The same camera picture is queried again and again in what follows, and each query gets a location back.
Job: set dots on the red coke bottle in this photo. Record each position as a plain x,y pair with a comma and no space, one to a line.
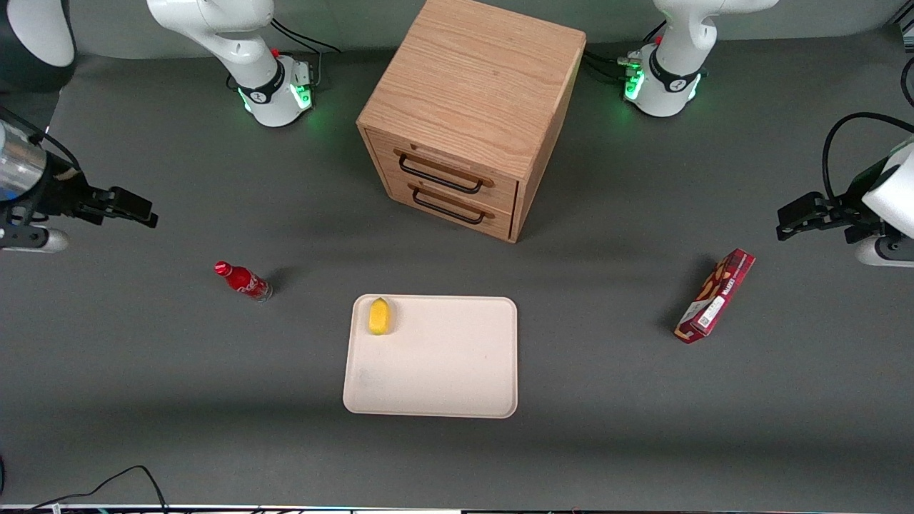
245,282

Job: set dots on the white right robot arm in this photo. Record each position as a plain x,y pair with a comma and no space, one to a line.
243,43

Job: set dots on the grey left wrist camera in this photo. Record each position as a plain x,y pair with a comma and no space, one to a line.
882,251

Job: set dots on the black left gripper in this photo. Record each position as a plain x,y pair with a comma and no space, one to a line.
845,205

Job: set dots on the wooden drawer cabinet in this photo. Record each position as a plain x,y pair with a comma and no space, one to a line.
471,78

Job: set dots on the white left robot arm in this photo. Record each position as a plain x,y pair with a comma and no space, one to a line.
671,71

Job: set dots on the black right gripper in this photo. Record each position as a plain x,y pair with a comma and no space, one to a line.
63,193

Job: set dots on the red cookie box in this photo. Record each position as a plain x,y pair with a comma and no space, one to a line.
714,298

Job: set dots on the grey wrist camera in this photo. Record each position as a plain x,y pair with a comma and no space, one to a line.
39,240
882,251

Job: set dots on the wooden drawer front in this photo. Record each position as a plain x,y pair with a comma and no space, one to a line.
500,218
443,158

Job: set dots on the yellow lemon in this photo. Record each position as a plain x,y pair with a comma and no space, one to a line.
379,317

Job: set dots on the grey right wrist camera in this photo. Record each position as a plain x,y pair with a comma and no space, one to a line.
39,240

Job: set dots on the beige plastic tray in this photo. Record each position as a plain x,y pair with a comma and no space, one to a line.
443,364

